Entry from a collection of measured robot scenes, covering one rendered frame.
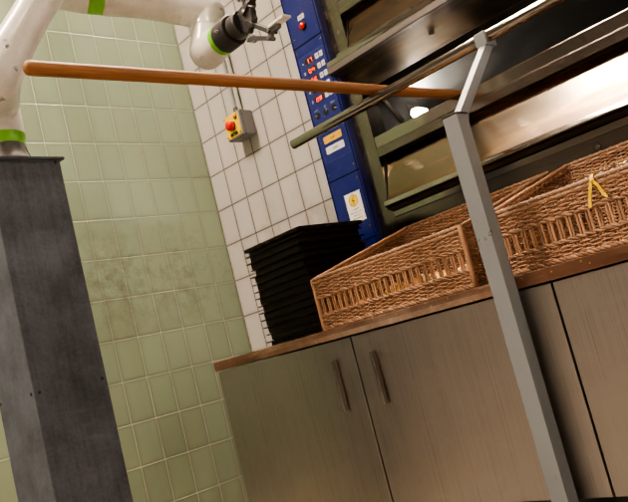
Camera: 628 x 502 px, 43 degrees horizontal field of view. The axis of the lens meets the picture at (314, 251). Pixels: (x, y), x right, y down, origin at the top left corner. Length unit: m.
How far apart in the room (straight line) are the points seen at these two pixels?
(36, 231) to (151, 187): 1.11
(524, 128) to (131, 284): 1.52
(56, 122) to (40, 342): 1.22
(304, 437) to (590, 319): 0.95
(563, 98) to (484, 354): 0.82
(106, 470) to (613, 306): 1.26
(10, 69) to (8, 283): 0.53
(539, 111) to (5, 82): 1.42
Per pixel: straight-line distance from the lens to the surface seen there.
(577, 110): 2.27
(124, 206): 3.08
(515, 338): 1.71
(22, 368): 2.06
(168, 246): 3.13
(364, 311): 2.10
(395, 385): 2.01
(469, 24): 2.51
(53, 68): 1.65
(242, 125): 3.08
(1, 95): 2.13
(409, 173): 2.60
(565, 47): 2.32
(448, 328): 1.87
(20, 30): 2.18
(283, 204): 3.01
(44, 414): 2.04
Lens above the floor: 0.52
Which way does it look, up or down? 7 degrees up
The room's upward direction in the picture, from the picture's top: 14 degrees counter-clockwise
